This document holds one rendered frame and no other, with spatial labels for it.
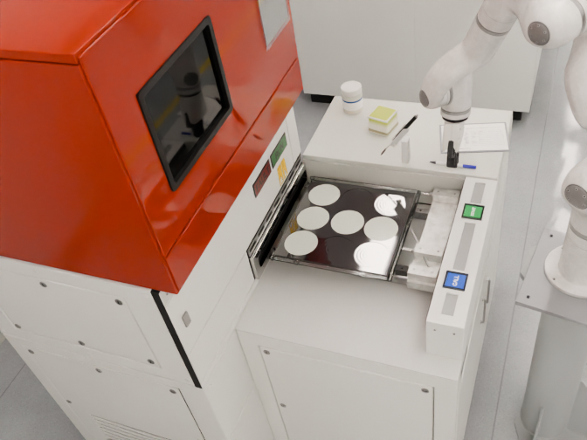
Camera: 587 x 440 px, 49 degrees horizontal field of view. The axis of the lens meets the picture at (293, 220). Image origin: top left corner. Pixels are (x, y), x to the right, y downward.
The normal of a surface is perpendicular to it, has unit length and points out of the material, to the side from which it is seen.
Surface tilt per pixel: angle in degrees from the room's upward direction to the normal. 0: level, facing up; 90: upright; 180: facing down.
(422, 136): 0
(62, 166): 90
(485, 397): 0
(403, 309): 0
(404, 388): 90
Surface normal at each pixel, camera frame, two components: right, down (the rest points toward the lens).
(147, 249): -0.35, 0.69
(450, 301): -0.15, -0.71
